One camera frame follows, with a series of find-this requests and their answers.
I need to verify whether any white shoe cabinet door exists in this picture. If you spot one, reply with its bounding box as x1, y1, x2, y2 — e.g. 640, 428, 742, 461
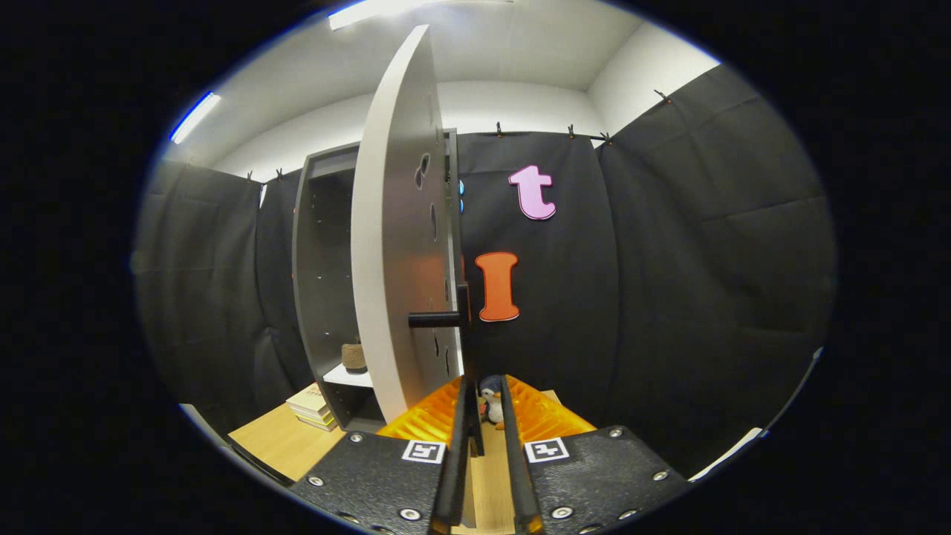
349, 25, 470, 424

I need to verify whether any black backdrop cloth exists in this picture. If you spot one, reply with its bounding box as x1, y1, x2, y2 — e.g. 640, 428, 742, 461
134, 65, 839, 476

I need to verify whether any ceiling light strip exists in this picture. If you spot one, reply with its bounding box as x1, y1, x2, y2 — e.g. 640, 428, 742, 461
169, 91, 222, 144

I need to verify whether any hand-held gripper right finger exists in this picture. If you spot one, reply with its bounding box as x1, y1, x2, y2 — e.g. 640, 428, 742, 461
499, 374, 692, 535

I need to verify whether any penguin plush toy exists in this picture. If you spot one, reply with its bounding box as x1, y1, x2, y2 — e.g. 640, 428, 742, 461
478, 375, 507, 432

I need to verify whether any beige cover book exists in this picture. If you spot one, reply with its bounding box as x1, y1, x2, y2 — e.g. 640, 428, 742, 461
286, 383, 331, 415

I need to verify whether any grey shoe cabinet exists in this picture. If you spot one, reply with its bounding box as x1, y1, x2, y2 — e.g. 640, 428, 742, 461
291, 128, 465, 434

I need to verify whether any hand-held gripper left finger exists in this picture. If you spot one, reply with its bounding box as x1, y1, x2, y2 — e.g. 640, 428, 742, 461
288, 375, 470, 535

